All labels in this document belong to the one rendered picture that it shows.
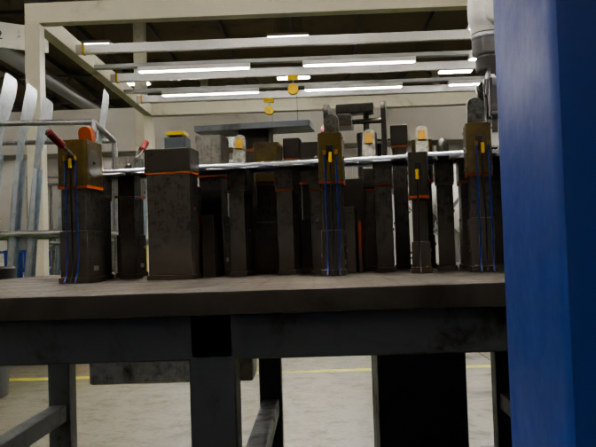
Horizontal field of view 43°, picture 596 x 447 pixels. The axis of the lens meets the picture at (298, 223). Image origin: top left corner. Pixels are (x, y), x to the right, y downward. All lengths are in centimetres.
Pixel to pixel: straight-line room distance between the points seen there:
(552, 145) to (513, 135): 4
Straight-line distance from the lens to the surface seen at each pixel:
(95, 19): 855
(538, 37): 19
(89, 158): 198
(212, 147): 222
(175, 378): 159
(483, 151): 178
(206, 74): 1103
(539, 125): 19
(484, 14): 201
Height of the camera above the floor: 76
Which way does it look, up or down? 2 degrees up
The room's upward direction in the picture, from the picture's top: 2 degrees counter-clockwise
